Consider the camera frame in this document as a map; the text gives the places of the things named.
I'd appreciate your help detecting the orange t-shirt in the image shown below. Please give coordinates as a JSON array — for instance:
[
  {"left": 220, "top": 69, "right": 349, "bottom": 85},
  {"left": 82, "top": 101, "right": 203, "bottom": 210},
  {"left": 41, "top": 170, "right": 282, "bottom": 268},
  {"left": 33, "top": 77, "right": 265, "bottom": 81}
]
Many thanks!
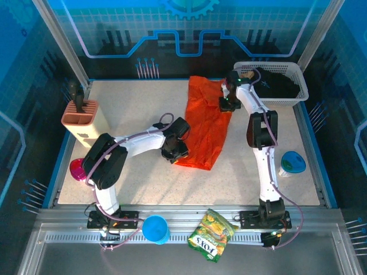
[{"left": 174, "top": 76, "right": 233, "bottom": 172}]

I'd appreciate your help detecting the white plastic laundry basket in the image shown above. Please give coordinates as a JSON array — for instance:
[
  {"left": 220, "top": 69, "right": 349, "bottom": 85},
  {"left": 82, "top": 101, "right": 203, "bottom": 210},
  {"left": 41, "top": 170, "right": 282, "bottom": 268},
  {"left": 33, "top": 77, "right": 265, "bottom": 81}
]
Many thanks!
[{"left": 233, "top": 61, "right": 310, "bottom": 107}]

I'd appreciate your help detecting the black t-shirt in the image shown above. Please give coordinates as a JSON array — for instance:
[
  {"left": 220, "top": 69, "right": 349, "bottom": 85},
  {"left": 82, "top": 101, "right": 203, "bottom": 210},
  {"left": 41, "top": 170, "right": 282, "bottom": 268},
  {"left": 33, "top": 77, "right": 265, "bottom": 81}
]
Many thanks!
[{"left": 252, "top": 67, "right": 301, "bottom": 99}]

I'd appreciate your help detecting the blue plastic cup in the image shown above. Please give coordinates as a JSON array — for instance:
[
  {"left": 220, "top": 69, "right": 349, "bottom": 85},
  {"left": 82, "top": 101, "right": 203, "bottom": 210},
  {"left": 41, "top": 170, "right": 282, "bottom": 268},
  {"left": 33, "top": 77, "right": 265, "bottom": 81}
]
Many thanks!
[{"left": 142, "top": 215, "right": 171, "bottom": 246}]

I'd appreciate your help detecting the green candy bag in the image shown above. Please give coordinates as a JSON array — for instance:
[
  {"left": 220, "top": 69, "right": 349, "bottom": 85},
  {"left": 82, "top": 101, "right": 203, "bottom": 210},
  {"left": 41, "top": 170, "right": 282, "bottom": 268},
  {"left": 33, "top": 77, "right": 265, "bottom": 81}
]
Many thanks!
[{"left": 188, "top": 208, "right": 239, "bottom": 263}]

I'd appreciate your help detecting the white cup with blue lid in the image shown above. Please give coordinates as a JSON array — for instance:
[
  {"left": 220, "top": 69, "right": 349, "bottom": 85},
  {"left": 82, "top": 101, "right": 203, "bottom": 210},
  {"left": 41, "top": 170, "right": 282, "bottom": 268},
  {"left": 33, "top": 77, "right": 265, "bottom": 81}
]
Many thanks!
[{"left": 278, "top": 151, "right": 307, "bottom": 178}]

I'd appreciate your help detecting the cream and terracotta knife block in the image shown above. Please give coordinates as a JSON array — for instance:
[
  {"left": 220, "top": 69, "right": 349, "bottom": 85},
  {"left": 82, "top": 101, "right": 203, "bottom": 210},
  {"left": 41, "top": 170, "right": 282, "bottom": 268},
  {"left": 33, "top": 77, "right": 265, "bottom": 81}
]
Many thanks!
[{"left": 61, "top": 100, "right": 110, "bottom": 148}]

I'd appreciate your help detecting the black connector module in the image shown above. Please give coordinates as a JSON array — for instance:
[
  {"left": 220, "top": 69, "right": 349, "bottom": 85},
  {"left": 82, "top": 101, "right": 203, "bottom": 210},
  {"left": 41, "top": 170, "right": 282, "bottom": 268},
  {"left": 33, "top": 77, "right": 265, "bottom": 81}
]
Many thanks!
[
  {"left": 99, "top": 226, "right": 121, "bottom": 250},
  {"left": 260, "top": 230, "right": 280, "bottom": 248}
]

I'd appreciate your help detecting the pink plastic cup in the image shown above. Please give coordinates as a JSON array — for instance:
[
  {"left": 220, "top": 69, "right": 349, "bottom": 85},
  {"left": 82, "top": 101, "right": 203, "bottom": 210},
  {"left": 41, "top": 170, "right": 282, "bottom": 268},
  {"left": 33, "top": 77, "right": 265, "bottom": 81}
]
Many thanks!
[{"left": 69, "top": 159, "right": 88, "bottom": 183}]

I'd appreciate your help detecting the aluminium front frame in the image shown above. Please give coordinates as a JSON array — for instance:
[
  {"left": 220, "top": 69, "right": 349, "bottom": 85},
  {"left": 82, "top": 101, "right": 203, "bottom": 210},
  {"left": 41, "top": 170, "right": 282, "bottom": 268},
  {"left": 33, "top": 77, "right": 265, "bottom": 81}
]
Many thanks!
[{"left": 17, "top": 205, "right": 362, "bottom": 275}]

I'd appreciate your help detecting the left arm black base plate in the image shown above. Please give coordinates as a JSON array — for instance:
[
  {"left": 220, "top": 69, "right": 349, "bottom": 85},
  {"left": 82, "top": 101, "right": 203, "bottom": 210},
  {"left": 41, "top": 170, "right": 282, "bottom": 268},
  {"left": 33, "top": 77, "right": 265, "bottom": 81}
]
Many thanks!
[{"left": 87, "top": 210, "right": 141, "bottom": 230}]

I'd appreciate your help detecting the aluminium table side rail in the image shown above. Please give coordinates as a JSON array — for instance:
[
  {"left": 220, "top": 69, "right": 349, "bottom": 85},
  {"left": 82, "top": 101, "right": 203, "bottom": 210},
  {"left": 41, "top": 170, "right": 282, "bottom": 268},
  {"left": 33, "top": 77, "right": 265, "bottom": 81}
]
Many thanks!
[
  {"left": 295, "top": 103, "right": 331, "bottom": 207},
  {"left": 47, "top": 81, "right": 93, "bottom": 209}
]

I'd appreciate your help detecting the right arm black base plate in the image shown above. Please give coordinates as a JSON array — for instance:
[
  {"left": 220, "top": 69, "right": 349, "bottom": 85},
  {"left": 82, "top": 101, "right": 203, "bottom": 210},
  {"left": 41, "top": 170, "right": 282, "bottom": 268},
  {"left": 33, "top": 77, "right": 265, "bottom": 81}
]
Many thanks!
[{"left": 239, "top": 210, "right": 292, "bottom": 229}]

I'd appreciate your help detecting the black handled knife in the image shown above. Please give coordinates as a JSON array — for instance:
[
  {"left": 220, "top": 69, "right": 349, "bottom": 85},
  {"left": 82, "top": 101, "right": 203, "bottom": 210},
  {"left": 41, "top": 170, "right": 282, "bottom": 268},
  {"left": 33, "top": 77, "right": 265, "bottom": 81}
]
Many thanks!
[{"left": 68, "top": 80, "right": 85, "bottom": 113}]

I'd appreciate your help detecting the aluminium frame post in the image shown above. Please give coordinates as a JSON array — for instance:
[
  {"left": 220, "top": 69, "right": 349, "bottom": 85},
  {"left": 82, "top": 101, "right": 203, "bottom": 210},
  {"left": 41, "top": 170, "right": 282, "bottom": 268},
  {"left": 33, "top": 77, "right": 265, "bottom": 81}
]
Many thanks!
[
  {"left": 296, "top": 0, "right": 346, "bottom": 67},
  {"left": 30, "top": 0, "right": 92, "bottom": 88}
]

